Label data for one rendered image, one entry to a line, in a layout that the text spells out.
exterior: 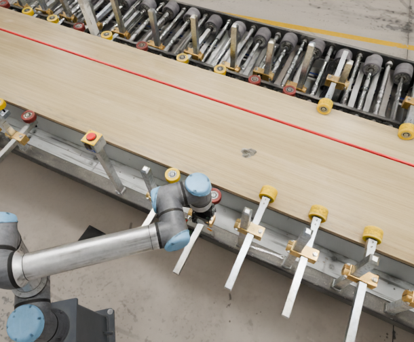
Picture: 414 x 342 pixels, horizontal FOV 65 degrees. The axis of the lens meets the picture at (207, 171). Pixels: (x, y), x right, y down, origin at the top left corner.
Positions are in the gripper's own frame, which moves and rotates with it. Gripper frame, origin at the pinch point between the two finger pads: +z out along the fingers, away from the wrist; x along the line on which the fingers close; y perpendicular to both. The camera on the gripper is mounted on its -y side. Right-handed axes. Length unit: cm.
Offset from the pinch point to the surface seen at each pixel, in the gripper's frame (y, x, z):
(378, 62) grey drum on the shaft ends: 55, 157, 16
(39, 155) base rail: -118, 7, 30
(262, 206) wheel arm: 23.2, 20.5, 4.6
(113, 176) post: -55, 7, 10
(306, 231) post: 43.7, 7.7, -16.0
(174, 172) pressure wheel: -26.3, 22.1, 10.2
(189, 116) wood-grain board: -37, 60, 10
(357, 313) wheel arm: 74, -7, 5
